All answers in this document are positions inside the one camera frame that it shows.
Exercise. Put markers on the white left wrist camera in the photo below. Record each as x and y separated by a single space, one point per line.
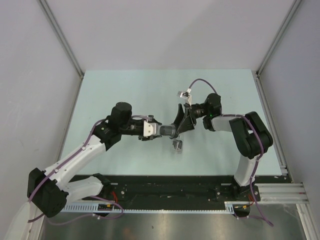
149 129

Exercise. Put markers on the white slotted cable duct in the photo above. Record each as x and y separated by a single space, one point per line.
107 208

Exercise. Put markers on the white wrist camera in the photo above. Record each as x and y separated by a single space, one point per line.
149 129
186 96

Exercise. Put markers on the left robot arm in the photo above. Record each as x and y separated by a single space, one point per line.
51 189

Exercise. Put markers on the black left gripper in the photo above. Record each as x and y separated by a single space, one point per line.
145 138

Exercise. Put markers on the clear elbow pipe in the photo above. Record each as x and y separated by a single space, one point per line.
177 145
166 131

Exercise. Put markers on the aluminium frame post right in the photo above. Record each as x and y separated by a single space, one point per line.
293 10

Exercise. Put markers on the aluminium frame post left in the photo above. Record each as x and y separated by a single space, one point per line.
57 30

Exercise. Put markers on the aluminium frame post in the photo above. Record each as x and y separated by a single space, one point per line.
57 30
293 10

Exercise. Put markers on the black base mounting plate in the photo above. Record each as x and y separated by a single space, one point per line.
215 188

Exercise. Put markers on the aluminium frame rail right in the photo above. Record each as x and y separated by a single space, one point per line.
304 210

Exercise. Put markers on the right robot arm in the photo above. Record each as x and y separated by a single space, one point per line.
251 136

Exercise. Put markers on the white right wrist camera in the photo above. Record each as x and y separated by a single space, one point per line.
186 96

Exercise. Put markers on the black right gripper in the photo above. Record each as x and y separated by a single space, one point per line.
183 124

